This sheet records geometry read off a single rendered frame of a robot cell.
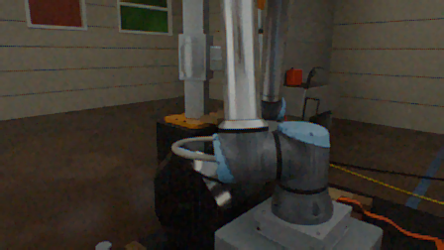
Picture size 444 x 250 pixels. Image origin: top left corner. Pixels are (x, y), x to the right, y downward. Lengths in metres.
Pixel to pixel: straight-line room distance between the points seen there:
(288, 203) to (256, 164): 0.16
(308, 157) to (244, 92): 0.25
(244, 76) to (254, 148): 0.20
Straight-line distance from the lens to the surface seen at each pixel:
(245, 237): 0.98
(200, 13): 2.78
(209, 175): 1.76
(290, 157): 0.84
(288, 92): 4.95
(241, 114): 0.83
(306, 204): 0.91
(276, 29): 1.02
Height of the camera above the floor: 1.40
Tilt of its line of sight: 14 degrees down
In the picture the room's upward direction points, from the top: straight up
